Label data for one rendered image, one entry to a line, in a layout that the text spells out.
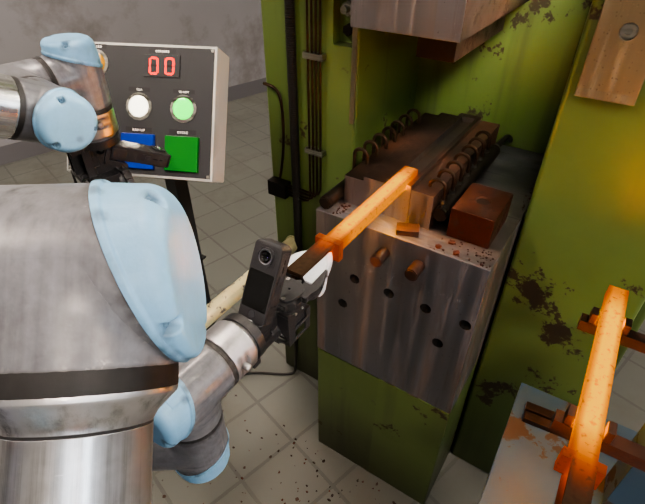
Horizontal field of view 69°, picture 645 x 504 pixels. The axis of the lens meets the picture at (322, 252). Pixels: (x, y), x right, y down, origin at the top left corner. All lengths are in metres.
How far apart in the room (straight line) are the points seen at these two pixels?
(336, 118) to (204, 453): 0.79
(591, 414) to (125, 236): 0.60
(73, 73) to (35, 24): 2.86
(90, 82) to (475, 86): 0.93
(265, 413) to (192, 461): 1.11
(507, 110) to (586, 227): 0.44
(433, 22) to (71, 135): 0.55
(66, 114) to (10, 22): 3.00
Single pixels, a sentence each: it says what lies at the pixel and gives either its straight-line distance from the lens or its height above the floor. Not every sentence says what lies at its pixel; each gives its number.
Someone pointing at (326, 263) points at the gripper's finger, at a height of 1.01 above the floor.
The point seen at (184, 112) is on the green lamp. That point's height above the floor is 1.08.
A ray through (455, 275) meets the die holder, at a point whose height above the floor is 0.88.
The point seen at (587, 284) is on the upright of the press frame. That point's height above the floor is 0.81.
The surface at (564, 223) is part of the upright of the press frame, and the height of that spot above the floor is 0.94.
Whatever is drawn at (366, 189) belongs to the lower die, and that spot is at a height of 0.96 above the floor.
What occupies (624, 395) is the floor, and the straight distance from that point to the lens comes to 2.11.
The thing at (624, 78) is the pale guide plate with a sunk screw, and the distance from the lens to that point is 0.92.
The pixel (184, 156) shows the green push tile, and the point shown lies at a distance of 1.07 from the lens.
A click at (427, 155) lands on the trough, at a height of 0.99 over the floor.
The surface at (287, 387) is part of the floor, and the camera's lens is 1.82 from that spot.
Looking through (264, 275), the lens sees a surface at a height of 1.06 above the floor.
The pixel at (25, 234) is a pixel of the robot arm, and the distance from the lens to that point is 0.30.
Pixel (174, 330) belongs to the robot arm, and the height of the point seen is 1.26.
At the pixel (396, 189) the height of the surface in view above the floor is 1.01.
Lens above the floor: 1.46
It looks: 38 degrees down
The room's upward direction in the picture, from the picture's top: straight up
